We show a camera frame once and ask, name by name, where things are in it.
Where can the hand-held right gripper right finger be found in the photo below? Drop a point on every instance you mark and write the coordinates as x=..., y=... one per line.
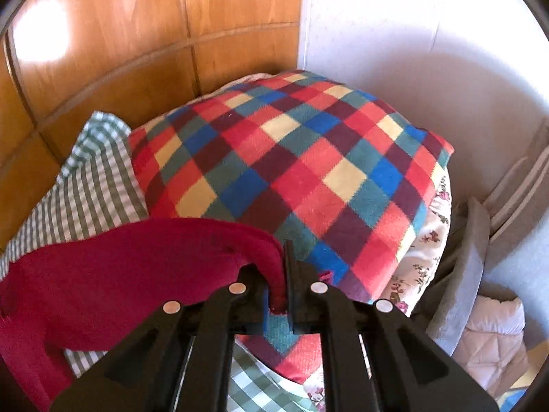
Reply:
x=300, y=309

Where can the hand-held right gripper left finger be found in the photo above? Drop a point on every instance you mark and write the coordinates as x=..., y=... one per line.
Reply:
x=253, y=309

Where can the red knit garment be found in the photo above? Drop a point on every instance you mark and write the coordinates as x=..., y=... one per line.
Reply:
x=128, y=283

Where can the multicolour checked blanket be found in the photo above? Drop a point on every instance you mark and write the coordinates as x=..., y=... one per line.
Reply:
x=296, y=171

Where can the grey foam pad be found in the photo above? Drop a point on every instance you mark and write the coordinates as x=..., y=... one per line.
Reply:
x=465, y=274

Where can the white quilted pillow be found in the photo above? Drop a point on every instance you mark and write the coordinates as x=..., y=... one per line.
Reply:
x=493, y=339

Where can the green gingham bed sheet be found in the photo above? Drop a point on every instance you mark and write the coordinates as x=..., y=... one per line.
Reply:
x=81, y=189

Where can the wooden panelled wardrobe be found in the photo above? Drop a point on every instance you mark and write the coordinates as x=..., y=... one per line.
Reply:
x=128, y=51

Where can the white striped folded frame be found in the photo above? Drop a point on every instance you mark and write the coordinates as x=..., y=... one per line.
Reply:
x=521, y=193

